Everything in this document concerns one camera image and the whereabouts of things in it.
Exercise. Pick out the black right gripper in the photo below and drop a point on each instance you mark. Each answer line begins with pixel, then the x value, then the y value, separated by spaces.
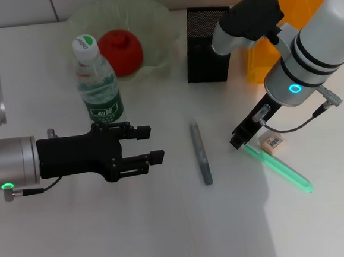
pixel 273 107

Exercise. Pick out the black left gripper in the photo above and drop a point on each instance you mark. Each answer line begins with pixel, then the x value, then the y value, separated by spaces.
pixel 78 155

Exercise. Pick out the beige barcode eraser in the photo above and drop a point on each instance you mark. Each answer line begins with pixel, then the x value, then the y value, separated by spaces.
pixel 273 142

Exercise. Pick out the grey glitter marker pen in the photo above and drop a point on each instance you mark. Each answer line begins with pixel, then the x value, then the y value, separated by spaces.
pixel 201 156

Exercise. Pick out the green plastic pen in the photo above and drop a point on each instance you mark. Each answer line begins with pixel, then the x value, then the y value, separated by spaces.
pixel 279 169

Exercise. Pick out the clear green-label water bottle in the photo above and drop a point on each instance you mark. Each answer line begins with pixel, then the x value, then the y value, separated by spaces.
pixel 97 86

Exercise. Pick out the red-orange round fruit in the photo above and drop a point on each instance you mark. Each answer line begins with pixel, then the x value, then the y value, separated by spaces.
pixel 121 52

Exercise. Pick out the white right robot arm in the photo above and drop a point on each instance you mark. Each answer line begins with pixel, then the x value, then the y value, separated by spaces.
pixel 317 42

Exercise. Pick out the black mesh pen holder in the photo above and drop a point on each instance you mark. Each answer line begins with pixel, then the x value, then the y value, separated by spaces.
pixel 206 69

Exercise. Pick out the green glass fruit plate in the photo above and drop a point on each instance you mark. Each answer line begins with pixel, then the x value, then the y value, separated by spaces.
pixel 152 26

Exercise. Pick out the right gripper silver connector stub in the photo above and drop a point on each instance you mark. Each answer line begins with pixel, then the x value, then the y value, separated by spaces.
pixel 261 113

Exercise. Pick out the gripper silver connector stub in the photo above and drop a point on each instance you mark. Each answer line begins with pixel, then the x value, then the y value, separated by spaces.
pixel 51 133
pixel 261 113

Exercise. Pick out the yellow plastic bin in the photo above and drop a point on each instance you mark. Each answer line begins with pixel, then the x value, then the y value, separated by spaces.
pixel 259 65

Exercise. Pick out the left gripper silver connector stub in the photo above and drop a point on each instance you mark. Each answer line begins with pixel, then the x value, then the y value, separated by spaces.
pixel 51 133

